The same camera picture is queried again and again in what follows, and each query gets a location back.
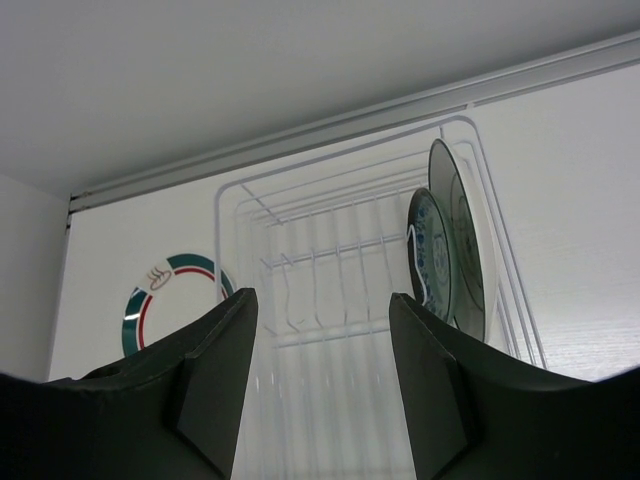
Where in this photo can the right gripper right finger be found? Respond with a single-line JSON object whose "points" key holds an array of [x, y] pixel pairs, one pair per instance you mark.
{"points": [[474, 412]]}

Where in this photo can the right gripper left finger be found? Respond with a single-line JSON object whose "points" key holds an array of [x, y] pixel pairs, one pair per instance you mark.
{"points": [[170, 411]]}

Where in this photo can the blue patterned green plate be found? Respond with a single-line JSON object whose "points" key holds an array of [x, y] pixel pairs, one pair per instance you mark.
{"points": [[432, 259]]}

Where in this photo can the white plate with dark rim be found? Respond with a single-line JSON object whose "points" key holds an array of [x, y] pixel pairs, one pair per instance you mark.
{"points": [[451, 181]]}

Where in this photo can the far green red rimmed plate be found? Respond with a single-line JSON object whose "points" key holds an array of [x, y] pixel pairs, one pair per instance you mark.
{"points": [[172, 294]]}

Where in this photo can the white wire dish rack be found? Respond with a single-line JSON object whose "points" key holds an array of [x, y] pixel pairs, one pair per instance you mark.
{"points": [[321, 237]]}

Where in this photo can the aluminium table frame rail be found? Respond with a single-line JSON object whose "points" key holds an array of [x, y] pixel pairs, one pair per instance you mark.
{"points": [[573, 64]]}

